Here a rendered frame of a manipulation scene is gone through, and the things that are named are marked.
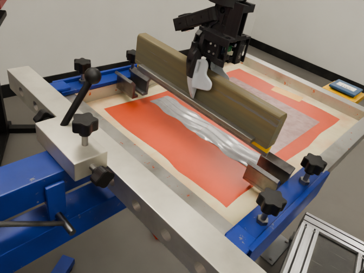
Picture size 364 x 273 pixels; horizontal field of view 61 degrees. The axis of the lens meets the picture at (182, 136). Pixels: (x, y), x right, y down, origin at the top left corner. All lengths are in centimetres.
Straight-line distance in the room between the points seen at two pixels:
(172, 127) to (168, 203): 35
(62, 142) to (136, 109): 36
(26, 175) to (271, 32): 446
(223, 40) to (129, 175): 29
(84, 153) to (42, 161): 8
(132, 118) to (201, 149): 19
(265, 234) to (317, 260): 115
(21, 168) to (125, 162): 16
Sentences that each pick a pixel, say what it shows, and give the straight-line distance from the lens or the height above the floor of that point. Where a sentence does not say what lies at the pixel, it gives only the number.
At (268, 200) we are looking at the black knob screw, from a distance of 51.
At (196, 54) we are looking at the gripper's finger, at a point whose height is 118.
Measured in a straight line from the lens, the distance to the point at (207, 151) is 73.
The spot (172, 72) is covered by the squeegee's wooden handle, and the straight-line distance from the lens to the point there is 72.
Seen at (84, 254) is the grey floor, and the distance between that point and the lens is 166.
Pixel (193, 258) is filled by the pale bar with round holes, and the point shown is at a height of 102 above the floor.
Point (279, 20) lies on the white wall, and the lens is 471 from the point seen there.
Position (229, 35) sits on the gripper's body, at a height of 123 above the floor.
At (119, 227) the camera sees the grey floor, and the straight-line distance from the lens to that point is 175.
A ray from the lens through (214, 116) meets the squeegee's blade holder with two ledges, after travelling 64.
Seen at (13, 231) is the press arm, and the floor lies 92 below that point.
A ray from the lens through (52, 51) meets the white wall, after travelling 284.
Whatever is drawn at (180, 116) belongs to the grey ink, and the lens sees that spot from 82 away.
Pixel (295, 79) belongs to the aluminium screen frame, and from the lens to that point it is 119.
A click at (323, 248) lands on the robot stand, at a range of 174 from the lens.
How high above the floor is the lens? 139
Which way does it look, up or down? 35 degrees down
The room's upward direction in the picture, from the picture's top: 12 degrees clockwise
